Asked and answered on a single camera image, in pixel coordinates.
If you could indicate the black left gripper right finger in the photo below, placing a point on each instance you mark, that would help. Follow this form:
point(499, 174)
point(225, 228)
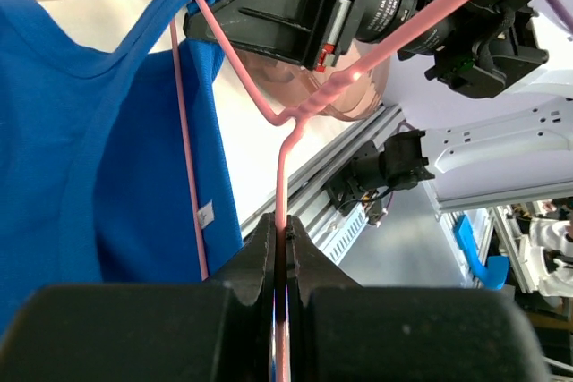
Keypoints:
point(308, 268)

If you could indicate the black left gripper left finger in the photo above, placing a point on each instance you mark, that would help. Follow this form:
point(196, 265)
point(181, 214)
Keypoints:
point(250, 273)

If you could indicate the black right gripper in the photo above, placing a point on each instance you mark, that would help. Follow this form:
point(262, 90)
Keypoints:
point(278, 28)

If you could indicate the blue tank top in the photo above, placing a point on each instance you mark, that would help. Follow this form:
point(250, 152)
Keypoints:
point(102, 154)

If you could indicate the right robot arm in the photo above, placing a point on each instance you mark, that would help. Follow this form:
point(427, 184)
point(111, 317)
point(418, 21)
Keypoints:
point(478, 48)

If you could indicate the pink translucent plastic basin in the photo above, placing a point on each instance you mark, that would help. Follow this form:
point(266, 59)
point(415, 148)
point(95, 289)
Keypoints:
point(289, 85)

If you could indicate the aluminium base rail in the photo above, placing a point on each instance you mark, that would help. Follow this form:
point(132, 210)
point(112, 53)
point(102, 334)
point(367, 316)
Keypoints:
point(348, 185)

